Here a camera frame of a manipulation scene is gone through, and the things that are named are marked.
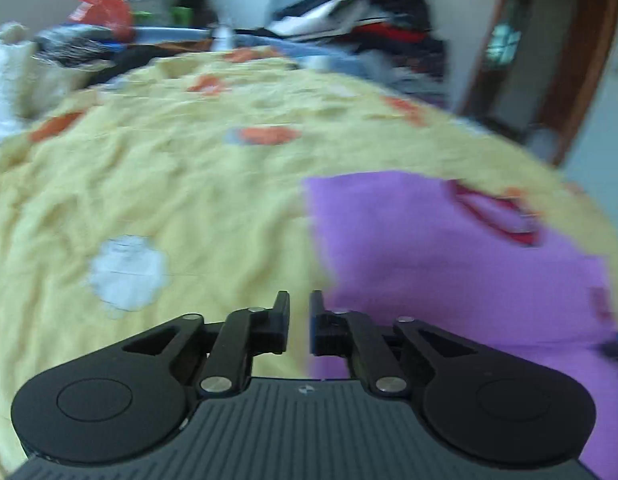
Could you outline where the yellow carrot print bedsheet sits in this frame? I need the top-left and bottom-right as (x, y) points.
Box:
(0, 53), (618, 479)

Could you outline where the pile of clothes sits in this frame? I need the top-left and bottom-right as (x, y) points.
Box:
(264, 0), (449, 108)

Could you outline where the wooden framed doorway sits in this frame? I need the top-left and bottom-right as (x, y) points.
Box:
(460, 0), (618, 166)

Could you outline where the red plastic bag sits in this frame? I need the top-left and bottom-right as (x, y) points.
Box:
(68, 0), (134, 42)

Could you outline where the purple sweater red trim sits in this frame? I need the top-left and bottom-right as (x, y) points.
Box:
(304, 171), (618, 479)

